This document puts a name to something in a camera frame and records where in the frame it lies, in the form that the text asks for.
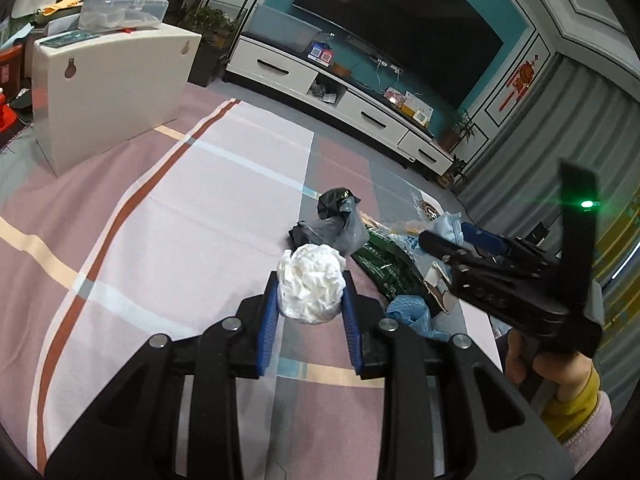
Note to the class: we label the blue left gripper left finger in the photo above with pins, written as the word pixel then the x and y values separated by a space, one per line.
pixel 268 323

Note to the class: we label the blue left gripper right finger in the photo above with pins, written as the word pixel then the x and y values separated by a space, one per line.
pixel 349 304

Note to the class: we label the white tissue ball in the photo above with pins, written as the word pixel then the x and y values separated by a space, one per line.
pixel 311 283

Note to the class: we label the green foil snack bag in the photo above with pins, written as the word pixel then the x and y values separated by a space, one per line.
pixel 392 269

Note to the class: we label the blue cloth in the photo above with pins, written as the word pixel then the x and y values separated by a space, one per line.
pixel 412 311

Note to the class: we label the grey black plastic bag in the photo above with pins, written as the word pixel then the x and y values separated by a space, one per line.
pixel 338 225

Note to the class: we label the person's right hand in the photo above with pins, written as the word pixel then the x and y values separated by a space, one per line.
pixel 571 372

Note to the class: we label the grey curtain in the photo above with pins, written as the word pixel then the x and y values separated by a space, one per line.
pixel 576 114

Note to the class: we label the white TV cabinet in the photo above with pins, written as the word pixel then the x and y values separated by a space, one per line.
pixel 312 85

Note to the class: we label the red chinese knot decoration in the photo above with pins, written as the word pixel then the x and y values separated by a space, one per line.
pixel 519 82

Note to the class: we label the white folding step stool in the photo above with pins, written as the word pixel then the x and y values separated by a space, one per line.
pixel 92 92

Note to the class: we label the potted plant by cabinet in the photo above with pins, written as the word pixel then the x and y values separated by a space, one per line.
pixel 217 29

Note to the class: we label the large black television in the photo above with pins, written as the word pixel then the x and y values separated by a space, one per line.
pixel 447 44

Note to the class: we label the clear plastic storage box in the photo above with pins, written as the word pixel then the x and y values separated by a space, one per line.
pixel 110 15

